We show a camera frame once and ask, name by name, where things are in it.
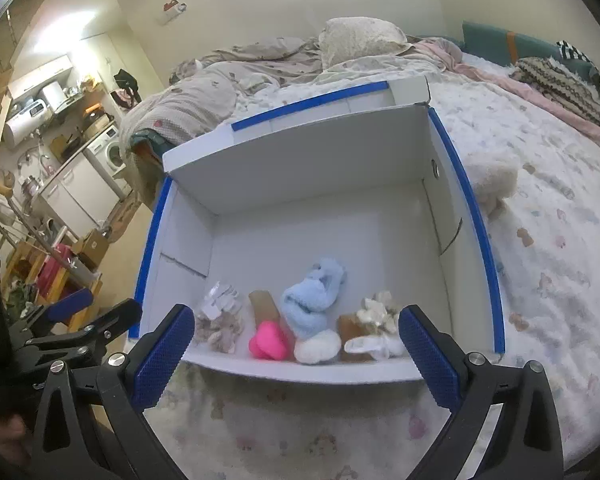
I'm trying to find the beige frilly scrunchie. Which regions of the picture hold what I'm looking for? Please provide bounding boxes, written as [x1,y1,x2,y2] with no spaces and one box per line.
[194,312,244,354]

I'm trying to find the cream flower hair clip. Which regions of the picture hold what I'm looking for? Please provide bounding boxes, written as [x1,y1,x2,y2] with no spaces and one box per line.
[342,290,407,362]

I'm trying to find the clear bag with label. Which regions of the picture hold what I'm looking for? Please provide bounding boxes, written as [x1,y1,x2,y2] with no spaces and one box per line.
[199,282,244,321]

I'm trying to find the brown bear plush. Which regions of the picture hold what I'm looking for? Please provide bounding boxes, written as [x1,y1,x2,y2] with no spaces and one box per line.
[337,313,376,363]

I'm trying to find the pink heart plush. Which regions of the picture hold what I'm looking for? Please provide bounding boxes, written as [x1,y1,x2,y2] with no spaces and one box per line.
[248,321,290,361]

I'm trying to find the white fluffy plush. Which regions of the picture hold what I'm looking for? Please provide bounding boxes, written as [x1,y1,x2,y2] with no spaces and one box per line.
[294,330,342,365]

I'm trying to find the light blue fluffy plush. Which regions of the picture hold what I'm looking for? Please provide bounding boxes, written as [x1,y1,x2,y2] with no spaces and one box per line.
[279,258,346,340]

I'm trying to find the yellow wooden chair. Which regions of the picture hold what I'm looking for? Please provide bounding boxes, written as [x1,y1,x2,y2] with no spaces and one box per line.
[1,240,102,334]

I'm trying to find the cardboard box on floor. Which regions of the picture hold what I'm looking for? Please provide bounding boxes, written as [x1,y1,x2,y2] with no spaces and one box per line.
[71,230,109,271]

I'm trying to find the white lower cabinets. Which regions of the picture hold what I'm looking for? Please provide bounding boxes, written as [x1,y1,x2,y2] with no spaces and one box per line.
[33,153,120,238]

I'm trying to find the white washing machine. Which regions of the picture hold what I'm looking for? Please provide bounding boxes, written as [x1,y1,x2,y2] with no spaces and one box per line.
[85,124,125,179]

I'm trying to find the white water heater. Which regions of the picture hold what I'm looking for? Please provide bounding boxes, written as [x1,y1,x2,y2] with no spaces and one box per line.
[3,99,53,151]

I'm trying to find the blue and white cardboard box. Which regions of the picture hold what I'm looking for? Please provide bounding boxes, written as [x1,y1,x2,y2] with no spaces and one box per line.
[129,76,505,354]

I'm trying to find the white cartoon print bedsheet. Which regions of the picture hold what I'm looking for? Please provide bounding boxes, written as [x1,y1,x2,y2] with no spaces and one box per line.
[148,58,600,479]

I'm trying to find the cream fluffy plush towel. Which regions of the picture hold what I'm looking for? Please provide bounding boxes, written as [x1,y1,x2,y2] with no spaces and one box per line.
[464,153,518,214]

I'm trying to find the beige checkered blanket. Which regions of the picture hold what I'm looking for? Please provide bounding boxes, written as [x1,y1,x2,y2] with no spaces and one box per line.
[119,68,238,159]

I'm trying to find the grey brown duvet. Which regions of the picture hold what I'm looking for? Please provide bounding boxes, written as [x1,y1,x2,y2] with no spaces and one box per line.
[169,36,323,86]

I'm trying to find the black white striped cloth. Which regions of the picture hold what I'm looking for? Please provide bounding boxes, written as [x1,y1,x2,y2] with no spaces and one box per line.
[510,40,600,127]

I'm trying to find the pink bedsheet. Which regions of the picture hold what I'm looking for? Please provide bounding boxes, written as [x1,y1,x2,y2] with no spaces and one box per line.
[412,38,600,147]

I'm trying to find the green headboard cushion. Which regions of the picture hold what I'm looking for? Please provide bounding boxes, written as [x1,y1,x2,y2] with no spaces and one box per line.
[462,22,597,81]

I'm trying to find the cream textured pillow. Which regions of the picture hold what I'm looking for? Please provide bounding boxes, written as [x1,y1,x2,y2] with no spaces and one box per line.
[318,16,411,68]

